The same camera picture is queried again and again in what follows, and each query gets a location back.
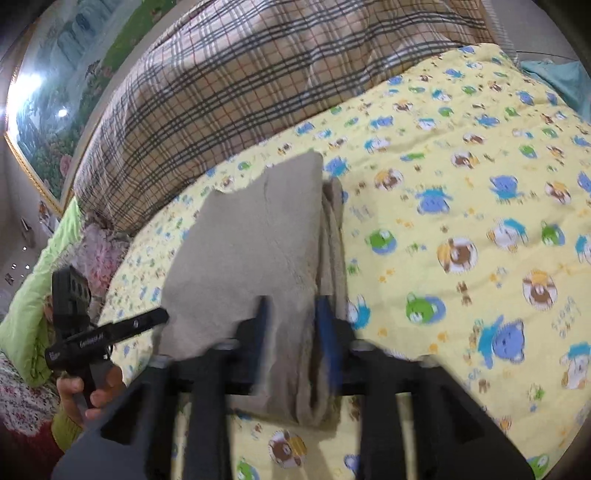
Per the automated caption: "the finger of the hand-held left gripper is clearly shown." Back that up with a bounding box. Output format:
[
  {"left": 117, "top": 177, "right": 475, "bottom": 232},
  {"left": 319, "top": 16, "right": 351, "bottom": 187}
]
[{"left": 108, "top": 308, "right": 170, "bottom": 344}]

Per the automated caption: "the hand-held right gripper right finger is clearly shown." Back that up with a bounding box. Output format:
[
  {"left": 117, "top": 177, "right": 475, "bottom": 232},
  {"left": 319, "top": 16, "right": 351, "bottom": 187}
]
[{"left": 314, "top": 295, "right": 536, "bottom": 480}]

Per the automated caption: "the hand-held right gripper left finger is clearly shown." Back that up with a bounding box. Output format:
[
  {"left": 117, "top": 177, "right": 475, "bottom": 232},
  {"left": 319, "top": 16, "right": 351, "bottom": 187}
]
[{"left": 55, "top": 295, "right": 274, "bottom": 480}]

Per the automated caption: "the beige knitted sweater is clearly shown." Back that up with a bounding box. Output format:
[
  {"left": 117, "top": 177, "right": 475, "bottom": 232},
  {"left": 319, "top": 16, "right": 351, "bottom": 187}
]
[{"left": 159, "top": 151, "right": 349, "bottom": 432}]

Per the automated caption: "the person's left hand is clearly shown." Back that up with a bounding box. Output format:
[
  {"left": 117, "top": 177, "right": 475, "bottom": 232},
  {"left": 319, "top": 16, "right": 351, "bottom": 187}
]
[{"left": 58, "top": 364, "right": 126, "bottom": 428}]

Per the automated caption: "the light green cloth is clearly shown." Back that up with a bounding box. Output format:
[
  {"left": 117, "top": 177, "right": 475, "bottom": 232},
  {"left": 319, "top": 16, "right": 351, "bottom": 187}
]
[{"left": 0, "top": 196, "right": 86, "bottom": 386}]

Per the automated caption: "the floral pink cloth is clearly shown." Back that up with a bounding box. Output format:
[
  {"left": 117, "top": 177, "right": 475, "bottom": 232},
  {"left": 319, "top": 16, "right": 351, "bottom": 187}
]
[{"left": 69, "top": 222, "right": 134, "bottom": 319}]

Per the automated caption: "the small-flowered bed sheet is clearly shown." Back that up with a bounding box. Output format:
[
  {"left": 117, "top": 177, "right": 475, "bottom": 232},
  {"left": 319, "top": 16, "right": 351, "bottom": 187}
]
[{"left": 0, "top": 353, "right": 61, "bottom": 439}]

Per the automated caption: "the yellow cartoon bear blanket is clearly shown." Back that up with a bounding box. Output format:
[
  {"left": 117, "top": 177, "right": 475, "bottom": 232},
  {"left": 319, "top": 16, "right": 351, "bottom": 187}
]
[{"left": 97, "top": 44, "right": 591, "bottom": 480}]

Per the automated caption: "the gold framed flower painting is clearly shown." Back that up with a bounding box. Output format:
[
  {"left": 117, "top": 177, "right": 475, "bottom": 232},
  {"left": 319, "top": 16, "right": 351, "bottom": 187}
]
[{"left": 4, "top": 0, "right": 185, "bottom": 215}]

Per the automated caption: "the plaid pillow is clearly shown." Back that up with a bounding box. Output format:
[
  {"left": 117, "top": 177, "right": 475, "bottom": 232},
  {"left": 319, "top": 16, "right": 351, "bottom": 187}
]
[{"left": 74, "top": 0, "right": 497, "bottom": 234}]

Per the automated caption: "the teal cloth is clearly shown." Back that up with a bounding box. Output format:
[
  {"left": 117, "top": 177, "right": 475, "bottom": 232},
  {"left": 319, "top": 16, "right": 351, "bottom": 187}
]
[{"left": 519, "top": 58, "right": 591, "bottom": 121}]

